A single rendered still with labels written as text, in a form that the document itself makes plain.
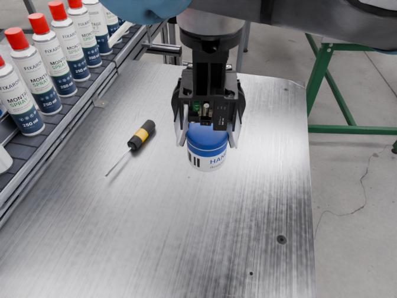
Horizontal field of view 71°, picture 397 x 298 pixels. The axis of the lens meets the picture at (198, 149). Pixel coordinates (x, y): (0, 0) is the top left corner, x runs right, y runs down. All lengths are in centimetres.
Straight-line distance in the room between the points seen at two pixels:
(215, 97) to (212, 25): 8
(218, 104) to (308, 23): 18
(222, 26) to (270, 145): 46
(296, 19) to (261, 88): 72
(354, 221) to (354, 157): 48
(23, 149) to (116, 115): 24
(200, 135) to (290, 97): 48
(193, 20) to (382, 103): 236
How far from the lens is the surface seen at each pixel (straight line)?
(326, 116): 225
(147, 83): 91
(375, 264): 165
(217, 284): 53
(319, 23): 18
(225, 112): 34
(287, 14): 18
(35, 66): 72
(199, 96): 33
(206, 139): 44
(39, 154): 70
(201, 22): 30
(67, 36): 82
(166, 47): 120
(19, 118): 72
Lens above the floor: 133
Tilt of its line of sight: 47 degrees down
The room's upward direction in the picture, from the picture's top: straight up
